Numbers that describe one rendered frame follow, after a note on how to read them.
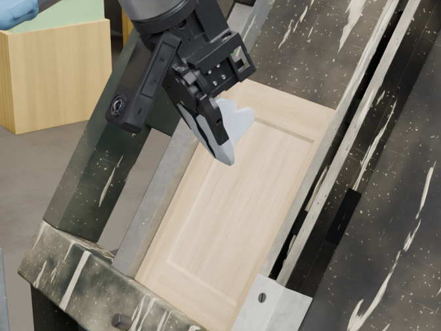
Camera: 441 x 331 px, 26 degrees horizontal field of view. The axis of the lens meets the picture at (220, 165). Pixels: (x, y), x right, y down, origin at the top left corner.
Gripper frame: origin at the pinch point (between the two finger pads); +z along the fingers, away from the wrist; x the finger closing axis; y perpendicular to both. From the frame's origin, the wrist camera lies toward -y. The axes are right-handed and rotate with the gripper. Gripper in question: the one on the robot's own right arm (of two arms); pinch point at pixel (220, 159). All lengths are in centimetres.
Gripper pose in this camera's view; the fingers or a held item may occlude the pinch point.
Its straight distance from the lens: 109.0
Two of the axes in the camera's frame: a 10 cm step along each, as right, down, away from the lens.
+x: -5.3, -3.1, 7.9
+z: 3.9, 7.4, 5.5
